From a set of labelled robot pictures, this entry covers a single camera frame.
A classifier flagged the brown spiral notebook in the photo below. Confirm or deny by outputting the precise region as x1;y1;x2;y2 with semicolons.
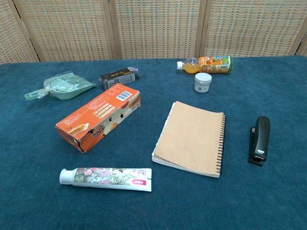
151;101;226;178

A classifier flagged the orange cardboard box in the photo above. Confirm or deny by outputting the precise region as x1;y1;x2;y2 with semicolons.
55;83;142;154

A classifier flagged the black stapler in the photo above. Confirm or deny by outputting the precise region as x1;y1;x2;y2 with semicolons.
248;116;271;166

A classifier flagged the black small carton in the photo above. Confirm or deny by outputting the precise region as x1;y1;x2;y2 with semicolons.
99;67;142;91

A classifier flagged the white small jar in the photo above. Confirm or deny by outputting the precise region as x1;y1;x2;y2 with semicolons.
194;72;213;93

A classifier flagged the orange juice bottle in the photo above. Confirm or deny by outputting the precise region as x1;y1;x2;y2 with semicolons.
177;55;234;74

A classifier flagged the floral toothpaste tube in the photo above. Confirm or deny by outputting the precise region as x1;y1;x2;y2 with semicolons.
59;167;153;193

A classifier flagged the woven folding screen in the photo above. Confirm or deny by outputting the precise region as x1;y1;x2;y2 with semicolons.
0;0;307;64

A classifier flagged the blue table cloth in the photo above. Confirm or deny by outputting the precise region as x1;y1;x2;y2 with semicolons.
0;55;307;230

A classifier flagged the green dustpan in plastic bag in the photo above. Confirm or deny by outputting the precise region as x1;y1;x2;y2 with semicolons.
24;70;96;101

